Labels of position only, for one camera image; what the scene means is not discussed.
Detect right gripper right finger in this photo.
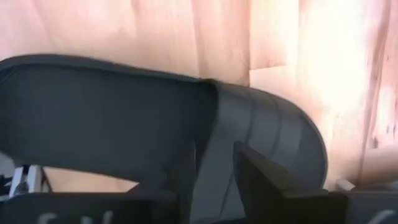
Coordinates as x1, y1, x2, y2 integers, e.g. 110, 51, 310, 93
234, 141, 330, 224

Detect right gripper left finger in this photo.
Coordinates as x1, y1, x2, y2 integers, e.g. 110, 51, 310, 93
127, 173, 188, 224

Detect black slide sandal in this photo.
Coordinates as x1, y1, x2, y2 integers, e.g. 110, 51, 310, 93
0, 54, 330, 224

